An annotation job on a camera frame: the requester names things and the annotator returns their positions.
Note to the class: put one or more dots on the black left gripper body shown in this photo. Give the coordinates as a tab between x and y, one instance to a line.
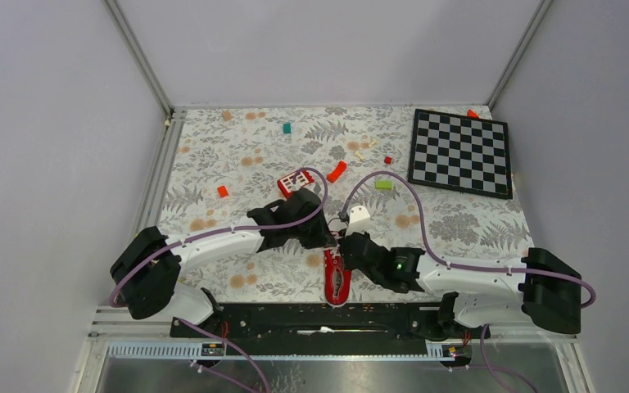
312	237

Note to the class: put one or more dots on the red canvas sneaker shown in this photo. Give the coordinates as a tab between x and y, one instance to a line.
337	279

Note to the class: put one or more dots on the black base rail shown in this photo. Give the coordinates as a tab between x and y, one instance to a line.
377	329

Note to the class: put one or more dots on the green rectangular block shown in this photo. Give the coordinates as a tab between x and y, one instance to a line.
385	185

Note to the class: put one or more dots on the red white window brick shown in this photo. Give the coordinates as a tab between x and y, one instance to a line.
294	181

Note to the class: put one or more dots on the floral patterned table mat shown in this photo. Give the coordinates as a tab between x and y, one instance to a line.
246	151

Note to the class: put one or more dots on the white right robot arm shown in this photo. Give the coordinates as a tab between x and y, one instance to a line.
539	288

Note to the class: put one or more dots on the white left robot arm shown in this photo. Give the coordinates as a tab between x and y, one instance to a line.
147	273

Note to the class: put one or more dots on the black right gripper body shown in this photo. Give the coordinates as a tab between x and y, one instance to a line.
375	275

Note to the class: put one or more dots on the black grey chessboard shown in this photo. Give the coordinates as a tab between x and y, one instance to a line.
460	153

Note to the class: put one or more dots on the orange red curved block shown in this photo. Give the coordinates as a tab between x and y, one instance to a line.
337	172

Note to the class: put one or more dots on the small orange cube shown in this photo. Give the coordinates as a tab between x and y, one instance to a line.
223	191

